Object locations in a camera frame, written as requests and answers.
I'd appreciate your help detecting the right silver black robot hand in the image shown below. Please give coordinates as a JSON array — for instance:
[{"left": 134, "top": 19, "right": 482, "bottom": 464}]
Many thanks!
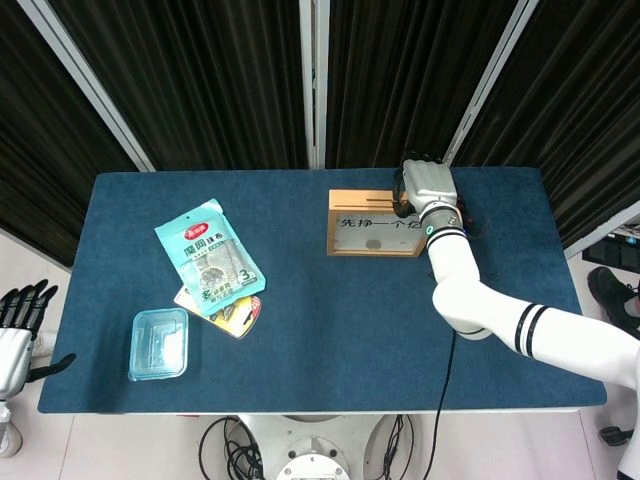
[{"left": 391, "top": 147, "right": 461, "bottom": 217}]

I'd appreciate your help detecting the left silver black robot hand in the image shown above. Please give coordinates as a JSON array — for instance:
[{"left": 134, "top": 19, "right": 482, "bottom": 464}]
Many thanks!
[{"left": 0, "top": 279, "right": 77, "bottom": 401}]

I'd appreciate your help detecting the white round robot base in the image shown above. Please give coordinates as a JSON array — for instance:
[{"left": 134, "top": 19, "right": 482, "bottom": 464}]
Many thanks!
[{"left": 234, "top": 413, "right": 401, "bottom": 480}]

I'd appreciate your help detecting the dark purple grape bunch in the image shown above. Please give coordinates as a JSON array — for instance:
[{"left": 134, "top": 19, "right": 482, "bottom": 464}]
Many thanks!
[{"left": 454, "top": 197, "right": 494, "bottom": 240}]

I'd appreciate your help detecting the dark pleated curtain panel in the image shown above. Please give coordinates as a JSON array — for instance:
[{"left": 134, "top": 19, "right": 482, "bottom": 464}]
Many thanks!
[
  {"left": 0, "top": 0, "right": 141, "bottom": 271},
  {"left": 324, "top": 0, "right": 521, "bottom": 169},
  {"left": 47, "top": 0, "right": 311, "bottom": 171},
  {"left": 452, "top": 0, "right": 640, "bottom": 251}
]

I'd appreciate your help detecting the clear blue plastic container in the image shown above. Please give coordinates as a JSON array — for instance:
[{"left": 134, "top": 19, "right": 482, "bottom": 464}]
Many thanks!
[{"left": 127, "top": 308, "right": 190, "bottom": 383}]

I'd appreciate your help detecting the blue velvet table cloth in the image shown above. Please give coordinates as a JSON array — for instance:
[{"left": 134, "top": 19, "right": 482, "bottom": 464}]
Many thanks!
[{"left": 37, "top": 167, "right": 609, "bottom": 415}]

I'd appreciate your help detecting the black equipment box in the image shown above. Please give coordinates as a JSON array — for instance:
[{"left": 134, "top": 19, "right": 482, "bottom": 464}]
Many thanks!
[{"left": 582, "top": 224, "right": 640, "bottom": 274}]

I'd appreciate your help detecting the black shoe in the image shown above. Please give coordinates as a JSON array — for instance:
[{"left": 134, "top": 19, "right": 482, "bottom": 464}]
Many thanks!
[{"left": 588, "top": 266, "right": 640, "bottom": 339}]

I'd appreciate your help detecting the teal cleaning cloth package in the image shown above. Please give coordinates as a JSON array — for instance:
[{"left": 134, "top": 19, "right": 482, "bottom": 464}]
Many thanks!
[{"left": 153, "top": 198, "right": 267, "bottom": 317}]

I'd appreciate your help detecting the yellow razor blister pack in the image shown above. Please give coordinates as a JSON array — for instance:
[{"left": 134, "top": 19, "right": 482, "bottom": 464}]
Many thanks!
[{"left": 173, "top": 284, "right": 263, "bottom": 341}]

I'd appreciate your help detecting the black chair caster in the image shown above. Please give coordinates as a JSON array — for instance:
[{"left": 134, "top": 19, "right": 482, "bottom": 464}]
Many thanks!
[{"left": 599, "top": 426, "right": 634, "bottom": 447}]

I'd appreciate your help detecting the wooden frame money box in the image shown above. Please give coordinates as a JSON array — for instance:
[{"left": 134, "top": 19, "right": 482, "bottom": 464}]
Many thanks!
[{"left": 327, "top": 188, "right": 431, "bottom": 259}]

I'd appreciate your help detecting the white partition post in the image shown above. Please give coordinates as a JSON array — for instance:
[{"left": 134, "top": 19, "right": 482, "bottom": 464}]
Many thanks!
[
  {"left": 564, "top": 199, "right": 640, "bottom": 259},
  {"left": 439, "top": 0, "right": 541, "bottom": 168},
  {"left": 298, "top": 0, "right": 329, "bottom": 169},
  {"left": 17, "top": 0, "right": 156, "bottom": 173}
]

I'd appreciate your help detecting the black cable bundle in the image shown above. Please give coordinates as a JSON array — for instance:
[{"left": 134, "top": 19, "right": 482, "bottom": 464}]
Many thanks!
[
  {"left": 374, "top": 413, "right": 416, "bottom": 480},
  {"left": 199, "top": 416, "right": 264, "bottom": 480}
]

